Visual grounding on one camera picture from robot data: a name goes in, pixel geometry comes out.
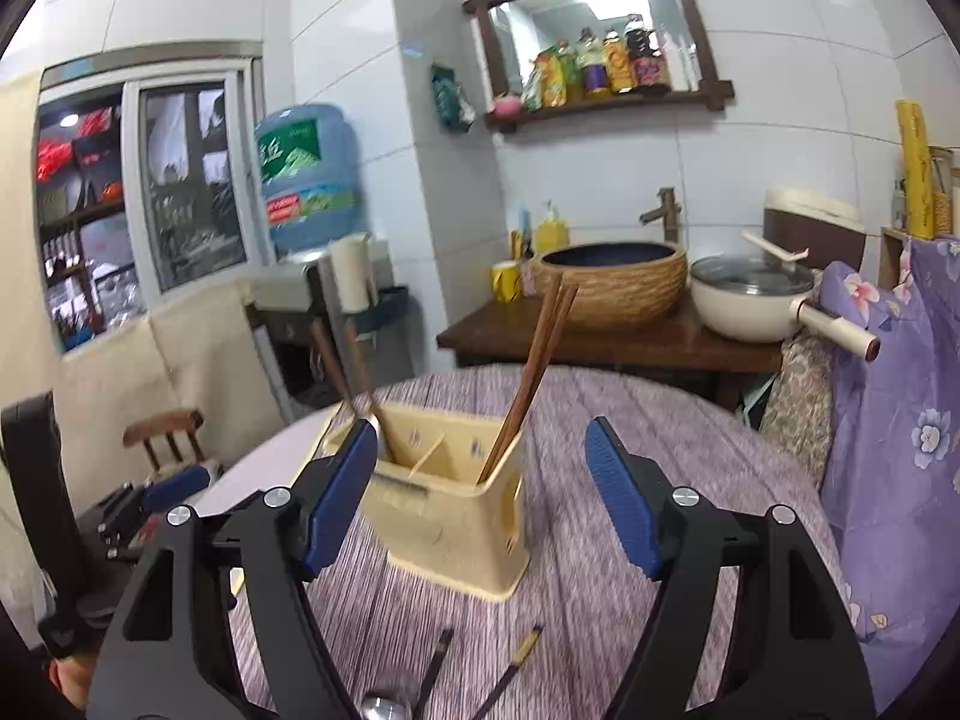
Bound wooden framed mirror shelf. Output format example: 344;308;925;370
463;0;737;135

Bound dark wooden counter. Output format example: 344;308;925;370
436;300;785;410

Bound small-flower patterned cushion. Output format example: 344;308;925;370
761;330;838;467

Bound yellow mug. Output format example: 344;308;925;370
491;261;524;304

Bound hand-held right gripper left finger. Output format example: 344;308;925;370
85;418;380;720

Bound yellow soap bottle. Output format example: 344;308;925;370
534;201;572;255

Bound grey-blue wall rack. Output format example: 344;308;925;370
349;285;410;335

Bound wooden chair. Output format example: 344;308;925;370
122;409;215;482

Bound person's left hand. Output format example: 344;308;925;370
49;649;103;710

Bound white tablecloth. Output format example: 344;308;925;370
184;401;353;520

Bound dark soy sauce bottle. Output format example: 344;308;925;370
624;13;671;92

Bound purple floral cloth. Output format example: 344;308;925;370
817;236;960;715

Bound blue water bottle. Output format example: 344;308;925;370
255;103;365;257

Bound purple striped tablecloth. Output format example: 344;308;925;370
225;364;853;720

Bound bottle with purple label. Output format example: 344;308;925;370
574;28;613;99

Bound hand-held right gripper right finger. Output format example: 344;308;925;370
585;417;877;720

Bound woven brown sink basin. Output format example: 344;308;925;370
531;241;689;332

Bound cream plastic utensil holder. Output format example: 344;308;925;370
319;403;530;603

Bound cream pot with glass lid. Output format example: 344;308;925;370
690;253;883;362

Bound bronze faucet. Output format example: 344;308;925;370
639;187;686;245

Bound black chopstick with gold tip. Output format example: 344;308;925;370
472;624;545;720
412;628;455;720

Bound short brown chopstick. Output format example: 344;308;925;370
309;319;361;425
341;319;395;462

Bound yellow-green pouch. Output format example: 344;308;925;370
525;45;583;110

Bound yellow patterned roll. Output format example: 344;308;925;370
896;100;935;242

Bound white rice paddle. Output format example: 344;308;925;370
741;231;812;266

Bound long reddish-brown chopstick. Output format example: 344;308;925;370
478;272;566;482
487;283;581;482

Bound green hanging packet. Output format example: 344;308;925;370
430;64;478;133

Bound glass jar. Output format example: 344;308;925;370
928;146;958;236

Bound sliding glass window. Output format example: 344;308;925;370
124;67;265;295

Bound cluttered storage shelf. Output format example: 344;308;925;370
34;86;145;351

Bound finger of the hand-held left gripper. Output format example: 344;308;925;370
96;465;213;565

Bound brown and cream rice cooker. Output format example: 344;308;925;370
763;190;868;272

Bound amber sauce bottle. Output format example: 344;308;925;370
602;30;635;94

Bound paper towel roll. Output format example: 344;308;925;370
330;234;373;314

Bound water dispenser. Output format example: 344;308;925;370
251;251;395;407

